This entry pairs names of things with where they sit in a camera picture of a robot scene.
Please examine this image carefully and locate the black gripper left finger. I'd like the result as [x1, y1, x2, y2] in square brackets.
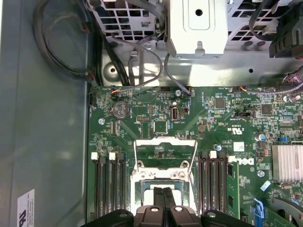
[86, 186, 168, 227]

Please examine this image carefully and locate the silver finned heatsink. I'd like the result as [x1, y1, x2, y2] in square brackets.
[271, 144, 303, 183]

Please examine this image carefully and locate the coin cell battery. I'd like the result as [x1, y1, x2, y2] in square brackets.
[110, 101, 130, 121]

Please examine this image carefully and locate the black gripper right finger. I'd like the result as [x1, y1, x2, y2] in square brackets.
[164, 186, 250, 227]

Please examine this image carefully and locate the black plastic bracket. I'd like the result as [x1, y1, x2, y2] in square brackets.
[269, 3, 303, 59]

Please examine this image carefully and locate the black RAM slot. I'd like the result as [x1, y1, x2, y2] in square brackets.
[209, 151, 219, 213]
[108, 152, 118, 218]
[98, 157, 109, 218]
[91, 152, 101, 218]
[198, 151, 210, 213]
[117, 153, 128, 217]
[217, 151, 227, 215]

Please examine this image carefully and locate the black looped cable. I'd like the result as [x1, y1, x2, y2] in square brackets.
[32, 0, 106, 87]

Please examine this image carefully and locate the thick black cable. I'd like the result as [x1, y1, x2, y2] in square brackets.
[94, 28, 132, 87]

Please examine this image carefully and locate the green motherboard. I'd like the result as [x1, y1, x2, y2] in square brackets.
[86, 85, 303, 227]

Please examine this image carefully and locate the blue expansion slot latch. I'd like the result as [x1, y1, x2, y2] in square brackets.
[253, 198, 264, 220]

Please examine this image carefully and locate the white board label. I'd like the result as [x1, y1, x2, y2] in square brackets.
[233, 141, 246, 152]

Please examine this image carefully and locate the silver metal bracket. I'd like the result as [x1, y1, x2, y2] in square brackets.
[165, 0, 229, 59]

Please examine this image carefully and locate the green RAM stick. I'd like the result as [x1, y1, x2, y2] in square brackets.
[226, 160, 241, 219]

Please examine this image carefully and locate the CPU socket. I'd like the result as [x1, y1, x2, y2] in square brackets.
[130, 163, 198, 213]

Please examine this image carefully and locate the black PC case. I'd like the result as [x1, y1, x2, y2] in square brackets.
[0, 0, 303, 227]

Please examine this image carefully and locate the internal USB port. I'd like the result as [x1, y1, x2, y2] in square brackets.
[170, 106, 181, 122]

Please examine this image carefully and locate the metal drive cage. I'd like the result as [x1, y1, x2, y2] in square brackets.
[89, 0, 285, 48]

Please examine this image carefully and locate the grey wire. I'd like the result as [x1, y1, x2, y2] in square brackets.
[110, 35, 164, 95]
[163, 53, 193, 95]

